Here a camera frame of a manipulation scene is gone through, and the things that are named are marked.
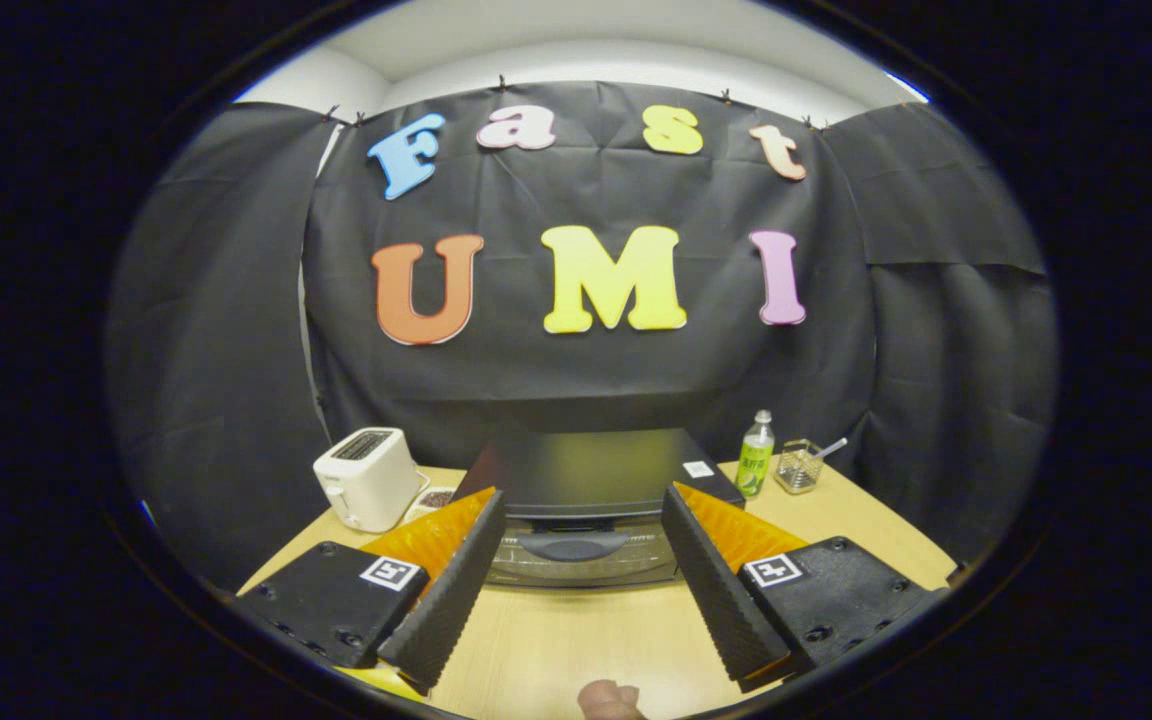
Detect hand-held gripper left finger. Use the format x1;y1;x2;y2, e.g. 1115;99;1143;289
236;488;507;698

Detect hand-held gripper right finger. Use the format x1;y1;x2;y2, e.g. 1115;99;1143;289
661;484;947;693

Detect black toaster oven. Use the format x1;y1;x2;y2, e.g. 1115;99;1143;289
456;428;745;589

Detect white pop-up toaster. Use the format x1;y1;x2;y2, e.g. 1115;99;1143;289
313;427;424;534

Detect small white dish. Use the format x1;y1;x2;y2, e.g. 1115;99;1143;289
406;487;457;523

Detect green label plastic bottle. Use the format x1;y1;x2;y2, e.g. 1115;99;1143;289
736;409;776;498

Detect wire mesh basket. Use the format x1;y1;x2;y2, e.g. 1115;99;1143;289
774;438;825;495

